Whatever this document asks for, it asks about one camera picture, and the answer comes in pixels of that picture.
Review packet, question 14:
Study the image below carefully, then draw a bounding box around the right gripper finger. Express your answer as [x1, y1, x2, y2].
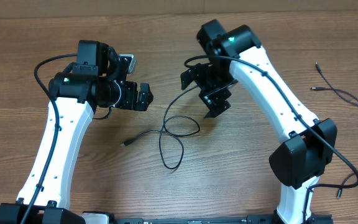
[203, 91, 231, 118]
[180, 68, 198, 90]

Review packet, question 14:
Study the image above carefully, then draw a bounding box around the thin black USB cable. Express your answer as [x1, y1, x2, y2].
[120, 84, 201, 170]

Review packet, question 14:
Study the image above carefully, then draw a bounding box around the thick black USB cable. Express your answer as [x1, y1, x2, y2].
[311, 62, 358, 200]

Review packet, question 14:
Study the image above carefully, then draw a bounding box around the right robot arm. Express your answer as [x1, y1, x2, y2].
[181, 20, 337, 223]

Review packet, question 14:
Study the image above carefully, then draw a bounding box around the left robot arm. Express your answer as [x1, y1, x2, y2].
[0, 40, 154, 223]

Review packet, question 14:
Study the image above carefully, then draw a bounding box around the right camera cable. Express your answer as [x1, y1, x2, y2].
[184, 55, 358, 224]

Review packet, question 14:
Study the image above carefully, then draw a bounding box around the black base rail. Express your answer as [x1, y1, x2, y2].
[79, 213, 334, 224]

